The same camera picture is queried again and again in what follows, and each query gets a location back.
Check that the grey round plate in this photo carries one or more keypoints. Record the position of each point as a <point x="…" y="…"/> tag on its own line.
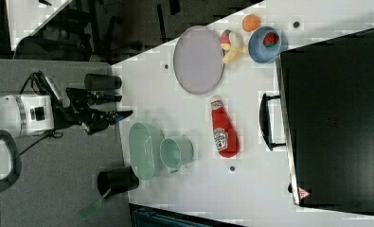
<point x="197" y="60"/>

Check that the orange plush fruit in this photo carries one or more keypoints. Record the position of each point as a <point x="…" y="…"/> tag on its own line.
<point x="250" y="23"/>

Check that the red white plush fruit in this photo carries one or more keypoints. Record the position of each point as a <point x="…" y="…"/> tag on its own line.
<point x="231" y="39"/>

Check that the black cylinder cup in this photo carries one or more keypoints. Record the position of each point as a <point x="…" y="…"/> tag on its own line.
<point x="97" y="82"/>

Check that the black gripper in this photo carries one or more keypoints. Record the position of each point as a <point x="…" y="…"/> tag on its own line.
<point x="80" y="111"/>

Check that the black toaster oven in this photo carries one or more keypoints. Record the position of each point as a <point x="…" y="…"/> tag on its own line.
<point x="326" y="93"/>

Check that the green perforated strainer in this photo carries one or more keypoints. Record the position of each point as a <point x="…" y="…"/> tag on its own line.
<point x="144" y="143"/>

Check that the green spatula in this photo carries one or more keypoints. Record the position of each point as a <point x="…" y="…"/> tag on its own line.
<point x="93" y="208"/>

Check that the green measuring cup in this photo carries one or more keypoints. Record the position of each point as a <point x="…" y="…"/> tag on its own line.
<point x="175" y="152"/>

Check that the red plush ketchup bottle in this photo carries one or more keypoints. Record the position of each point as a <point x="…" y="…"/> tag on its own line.
<point x="225" y="136"/>

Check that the blue black equipment frame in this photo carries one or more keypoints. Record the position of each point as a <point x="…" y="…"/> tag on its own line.
<point x="144" y="216"/>

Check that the black cylindrical holder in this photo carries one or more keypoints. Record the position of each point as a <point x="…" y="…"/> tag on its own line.
<point x="116" y="181"/>

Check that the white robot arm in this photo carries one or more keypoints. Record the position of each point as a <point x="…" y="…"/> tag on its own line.
<point x="41" y="153"/>

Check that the yellow plush banana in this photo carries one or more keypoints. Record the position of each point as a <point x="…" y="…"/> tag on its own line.
<point x="233" y="54"/>

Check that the blue bowl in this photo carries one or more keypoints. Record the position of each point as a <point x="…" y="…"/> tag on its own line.
<point x="257" y="51"/>

